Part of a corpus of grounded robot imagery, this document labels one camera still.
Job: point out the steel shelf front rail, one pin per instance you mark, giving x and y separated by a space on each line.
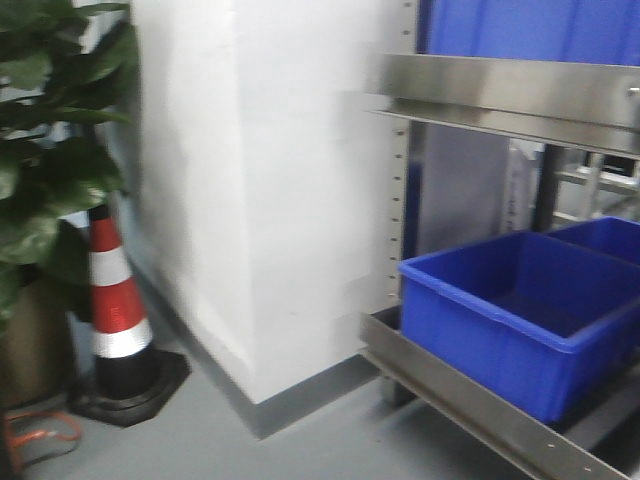
577 105

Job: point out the green potted plant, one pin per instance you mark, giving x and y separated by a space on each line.
64 69

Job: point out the steel lower shelf rail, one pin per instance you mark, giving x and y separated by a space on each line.
598 440

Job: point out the steel rack upright post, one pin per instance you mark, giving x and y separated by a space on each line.
405 36

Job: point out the brown plant pot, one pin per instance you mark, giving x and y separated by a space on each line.
37 356

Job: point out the blue bin on lower shelf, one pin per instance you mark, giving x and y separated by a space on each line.
538 321

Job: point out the red white traffic cone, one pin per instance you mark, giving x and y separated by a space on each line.
131 380

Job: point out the large blue bin left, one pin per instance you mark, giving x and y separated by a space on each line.
600 32

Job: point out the steel shelf rail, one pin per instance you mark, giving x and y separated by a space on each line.
598 440
577 105

